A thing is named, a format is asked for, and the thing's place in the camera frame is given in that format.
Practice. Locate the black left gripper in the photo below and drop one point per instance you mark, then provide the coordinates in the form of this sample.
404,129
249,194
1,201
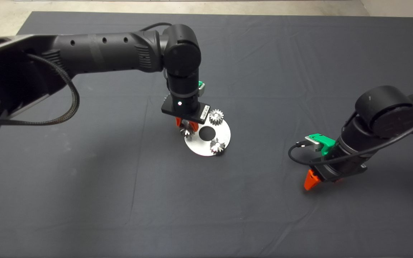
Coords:
186,108

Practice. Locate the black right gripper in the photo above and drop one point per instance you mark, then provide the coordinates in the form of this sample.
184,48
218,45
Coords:
339,168

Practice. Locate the small steel gear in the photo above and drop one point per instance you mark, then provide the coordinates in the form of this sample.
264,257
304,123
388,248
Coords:
188,134

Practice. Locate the round metal plate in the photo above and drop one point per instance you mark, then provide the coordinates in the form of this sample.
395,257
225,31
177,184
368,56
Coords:
201,147

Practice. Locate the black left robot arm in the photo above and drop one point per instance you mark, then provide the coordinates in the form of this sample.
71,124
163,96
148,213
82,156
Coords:
102,53

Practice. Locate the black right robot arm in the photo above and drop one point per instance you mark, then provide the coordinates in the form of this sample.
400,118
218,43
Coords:
385,111

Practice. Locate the dark grey table cloth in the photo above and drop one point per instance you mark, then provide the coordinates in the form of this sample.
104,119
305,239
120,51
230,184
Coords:
281,53

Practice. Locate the silver left camera box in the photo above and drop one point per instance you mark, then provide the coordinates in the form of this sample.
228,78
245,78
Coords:
202,91

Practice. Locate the silver camera box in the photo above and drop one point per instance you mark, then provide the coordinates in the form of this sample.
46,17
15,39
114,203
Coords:
314,145
202,91

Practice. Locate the silver right camera box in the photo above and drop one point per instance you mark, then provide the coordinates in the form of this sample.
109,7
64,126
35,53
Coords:
314,145

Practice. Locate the green right camera mount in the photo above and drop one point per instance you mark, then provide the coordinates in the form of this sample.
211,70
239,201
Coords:
326,143

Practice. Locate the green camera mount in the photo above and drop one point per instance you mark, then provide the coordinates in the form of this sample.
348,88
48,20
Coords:
201,84
326,143

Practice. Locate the green left camera mount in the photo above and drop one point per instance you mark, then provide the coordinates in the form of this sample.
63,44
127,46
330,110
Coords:
201,84

